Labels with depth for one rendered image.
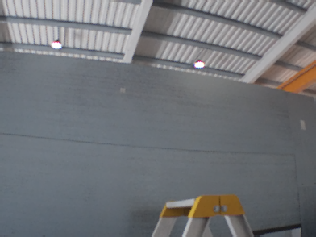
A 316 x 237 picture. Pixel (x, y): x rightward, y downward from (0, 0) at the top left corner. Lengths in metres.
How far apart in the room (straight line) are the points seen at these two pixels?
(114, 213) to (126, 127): 0.50
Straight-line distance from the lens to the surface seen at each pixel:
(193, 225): 0.91
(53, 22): 9.04
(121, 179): 1.52
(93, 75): 1.70
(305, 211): 2.18
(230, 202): 0.95
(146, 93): 1.69
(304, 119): 2.37
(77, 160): 1.52
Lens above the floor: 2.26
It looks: 21 degrees up
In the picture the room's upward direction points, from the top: straight up
